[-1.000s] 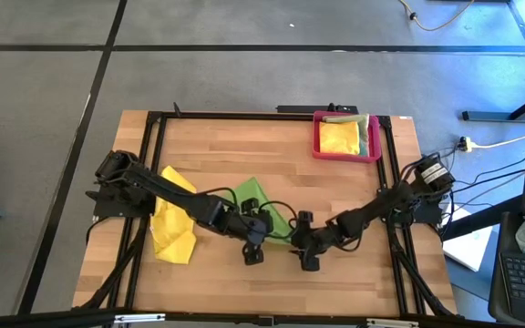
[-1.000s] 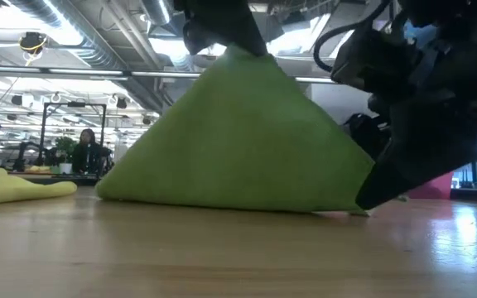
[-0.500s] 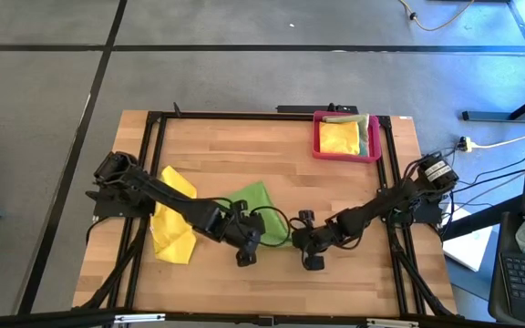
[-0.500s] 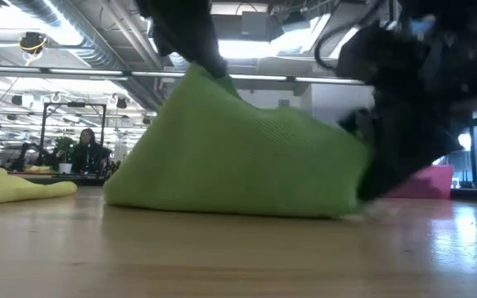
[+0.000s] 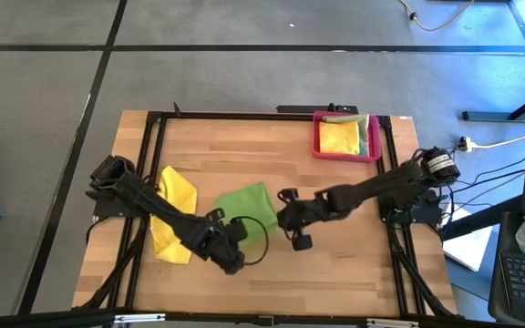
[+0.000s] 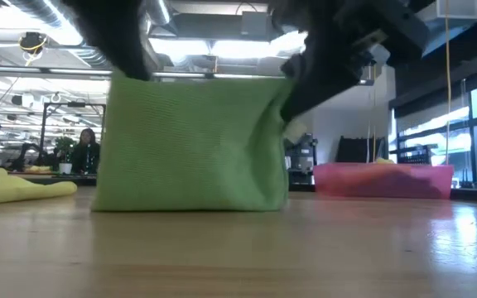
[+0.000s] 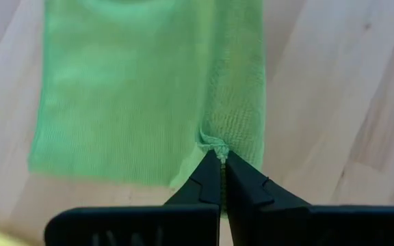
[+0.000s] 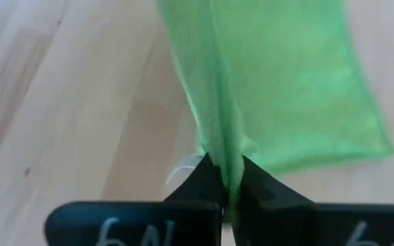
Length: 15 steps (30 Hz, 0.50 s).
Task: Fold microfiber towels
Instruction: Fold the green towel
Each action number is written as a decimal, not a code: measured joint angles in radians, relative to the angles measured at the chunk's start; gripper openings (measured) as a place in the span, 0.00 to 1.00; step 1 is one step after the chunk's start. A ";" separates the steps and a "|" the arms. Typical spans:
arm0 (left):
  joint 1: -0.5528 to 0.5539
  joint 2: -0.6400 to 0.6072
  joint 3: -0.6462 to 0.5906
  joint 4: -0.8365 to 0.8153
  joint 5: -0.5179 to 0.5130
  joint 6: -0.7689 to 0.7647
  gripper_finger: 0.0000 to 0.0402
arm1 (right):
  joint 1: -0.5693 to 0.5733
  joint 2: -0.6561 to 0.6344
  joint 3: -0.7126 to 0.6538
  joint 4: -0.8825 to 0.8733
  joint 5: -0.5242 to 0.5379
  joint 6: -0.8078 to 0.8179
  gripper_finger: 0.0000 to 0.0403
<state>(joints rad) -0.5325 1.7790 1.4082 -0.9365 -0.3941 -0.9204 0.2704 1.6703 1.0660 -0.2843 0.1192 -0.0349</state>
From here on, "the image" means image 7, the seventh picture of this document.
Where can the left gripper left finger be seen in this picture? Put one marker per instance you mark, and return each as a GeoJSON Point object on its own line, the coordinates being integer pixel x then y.
{"type": "Point", "coordinates": [169, 222]}

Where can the green microfiber towel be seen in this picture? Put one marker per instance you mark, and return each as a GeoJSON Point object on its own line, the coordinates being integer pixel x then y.
{"type": "Point", "coordinates": [121, 102]}

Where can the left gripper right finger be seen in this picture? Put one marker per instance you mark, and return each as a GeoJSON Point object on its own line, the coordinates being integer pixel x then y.
{"type": "Point", "coordinates": [286, 222]}

